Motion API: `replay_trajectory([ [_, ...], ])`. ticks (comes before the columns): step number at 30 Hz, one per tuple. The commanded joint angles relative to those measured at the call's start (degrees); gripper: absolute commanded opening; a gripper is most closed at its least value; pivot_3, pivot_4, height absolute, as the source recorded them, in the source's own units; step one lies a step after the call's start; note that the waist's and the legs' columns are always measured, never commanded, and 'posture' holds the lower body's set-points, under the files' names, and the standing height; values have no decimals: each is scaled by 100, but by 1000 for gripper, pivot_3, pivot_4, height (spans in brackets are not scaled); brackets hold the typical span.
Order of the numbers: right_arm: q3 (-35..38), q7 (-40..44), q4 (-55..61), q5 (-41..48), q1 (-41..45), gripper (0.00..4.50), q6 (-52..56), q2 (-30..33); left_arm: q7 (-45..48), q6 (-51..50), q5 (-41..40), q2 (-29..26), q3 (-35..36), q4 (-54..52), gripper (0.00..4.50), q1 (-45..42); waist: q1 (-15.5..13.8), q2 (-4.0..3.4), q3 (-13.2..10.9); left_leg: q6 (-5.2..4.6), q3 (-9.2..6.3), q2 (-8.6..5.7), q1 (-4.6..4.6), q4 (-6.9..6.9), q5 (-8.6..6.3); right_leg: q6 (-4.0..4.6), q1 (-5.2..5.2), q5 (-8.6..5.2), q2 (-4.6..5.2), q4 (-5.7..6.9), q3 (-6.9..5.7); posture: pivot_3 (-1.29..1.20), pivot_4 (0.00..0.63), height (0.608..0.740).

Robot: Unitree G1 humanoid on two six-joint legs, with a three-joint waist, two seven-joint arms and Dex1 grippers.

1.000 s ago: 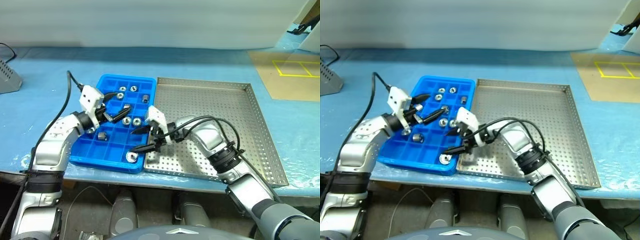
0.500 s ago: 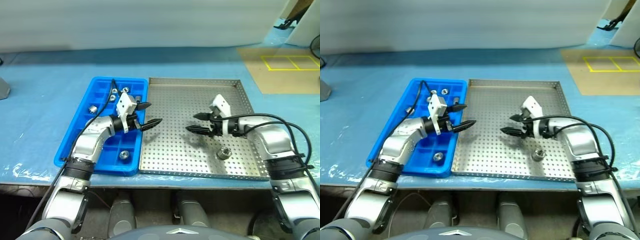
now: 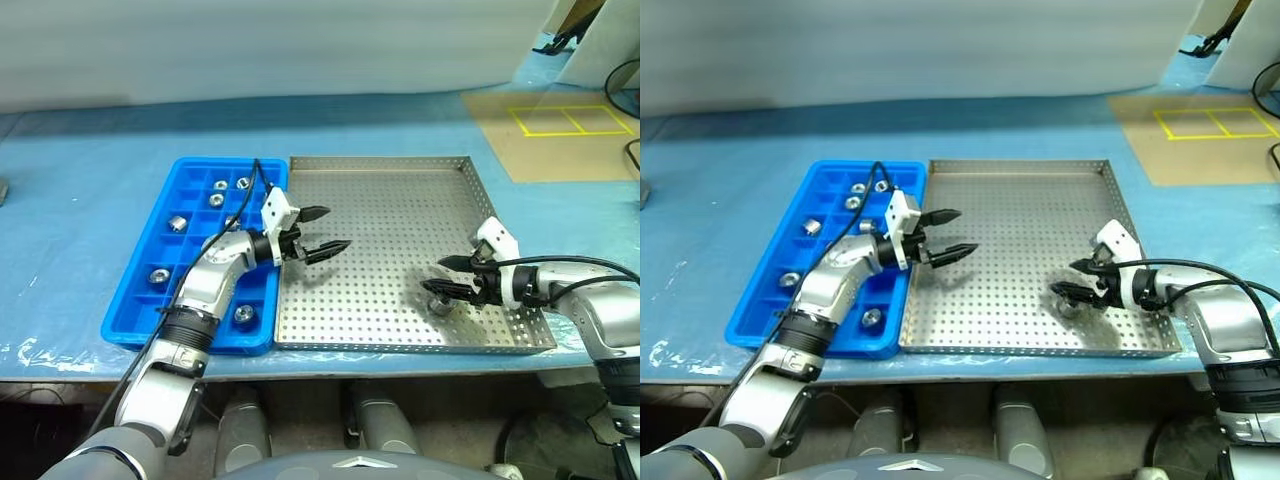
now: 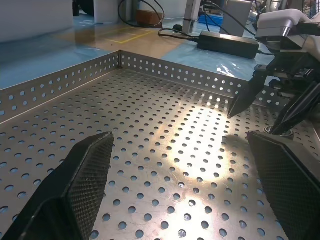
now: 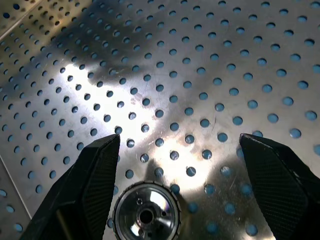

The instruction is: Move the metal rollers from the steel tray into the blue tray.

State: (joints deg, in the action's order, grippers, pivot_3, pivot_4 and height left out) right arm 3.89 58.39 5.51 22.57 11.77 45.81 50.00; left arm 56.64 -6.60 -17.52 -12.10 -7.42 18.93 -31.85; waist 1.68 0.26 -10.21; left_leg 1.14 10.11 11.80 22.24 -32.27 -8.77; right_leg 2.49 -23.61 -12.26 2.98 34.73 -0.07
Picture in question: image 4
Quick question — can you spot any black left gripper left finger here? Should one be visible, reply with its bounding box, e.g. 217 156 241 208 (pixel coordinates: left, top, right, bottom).
0 131 115 240

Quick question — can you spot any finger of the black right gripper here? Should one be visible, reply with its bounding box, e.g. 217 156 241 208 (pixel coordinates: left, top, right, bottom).
227 72 268 119
269 79 320 136

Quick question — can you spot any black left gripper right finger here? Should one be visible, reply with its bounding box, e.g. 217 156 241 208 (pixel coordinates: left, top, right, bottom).
246 130 320 240

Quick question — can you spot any perforated steel tray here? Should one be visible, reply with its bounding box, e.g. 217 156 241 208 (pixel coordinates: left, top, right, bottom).
0 49 320 240

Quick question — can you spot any black power adapter brick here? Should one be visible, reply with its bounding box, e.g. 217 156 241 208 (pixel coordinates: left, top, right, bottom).
197 31 261 60

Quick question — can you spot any grey box cabinet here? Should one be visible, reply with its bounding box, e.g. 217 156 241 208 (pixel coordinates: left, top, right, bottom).
219 0 254 38

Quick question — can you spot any blue plastic crate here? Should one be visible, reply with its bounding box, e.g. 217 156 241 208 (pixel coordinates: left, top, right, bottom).
198 13 225 26

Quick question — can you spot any brown cardboard box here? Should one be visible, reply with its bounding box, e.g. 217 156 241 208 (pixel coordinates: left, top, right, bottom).
135 9 163 25

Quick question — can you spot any white panel board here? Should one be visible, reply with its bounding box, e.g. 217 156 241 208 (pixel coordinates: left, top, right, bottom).
0 0 121 44

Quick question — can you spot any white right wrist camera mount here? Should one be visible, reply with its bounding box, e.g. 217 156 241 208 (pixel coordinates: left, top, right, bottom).
254 8 320 41

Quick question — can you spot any black adapter power cable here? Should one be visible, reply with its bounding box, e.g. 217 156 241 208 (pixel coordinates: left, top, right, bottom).
158 27 201 43

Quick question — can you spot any white metal post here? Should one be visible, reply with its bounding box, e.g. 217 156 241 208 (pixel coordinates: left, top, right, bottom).
181 0 202 34

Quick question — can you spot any black looped cable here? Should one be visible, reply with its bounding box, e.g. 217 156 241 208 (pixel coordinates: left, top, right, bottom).
117 0 166 29

